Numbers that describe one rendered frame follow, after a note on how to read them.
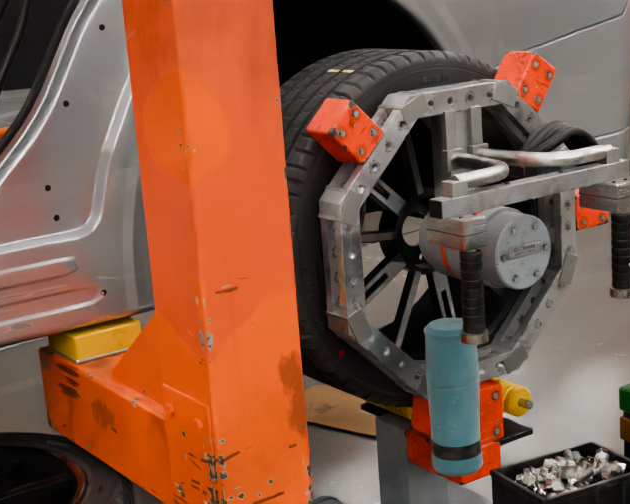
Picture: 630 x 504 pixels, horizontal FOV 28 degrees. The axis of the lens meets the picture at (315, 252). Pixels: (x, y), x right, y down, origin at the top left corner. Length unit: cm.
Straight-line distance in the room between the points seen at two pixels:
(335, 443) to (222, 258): 190
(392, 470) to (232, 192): 91
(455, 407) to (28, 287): 76
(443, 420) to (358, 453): 141
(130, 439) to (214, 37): 73
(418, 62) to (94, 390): 80
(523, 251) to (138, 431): 70
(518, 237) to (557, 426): 162
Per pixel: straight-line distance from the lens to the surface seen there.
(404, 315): 231
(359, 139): 206
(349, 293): 209
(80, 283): 227
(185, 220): 177
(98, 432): 225
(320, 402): 390
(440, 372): 211
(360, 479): 338
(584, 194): 222
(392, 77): 220
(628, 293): 221
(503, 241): 210
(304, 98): 223
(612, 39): 301
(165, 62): 175
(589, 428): 367
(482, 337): 199
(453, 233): 195
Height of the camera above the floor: 136
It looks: 13 degrees down
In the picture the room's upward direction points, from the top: 4 degrees counter-clockwise
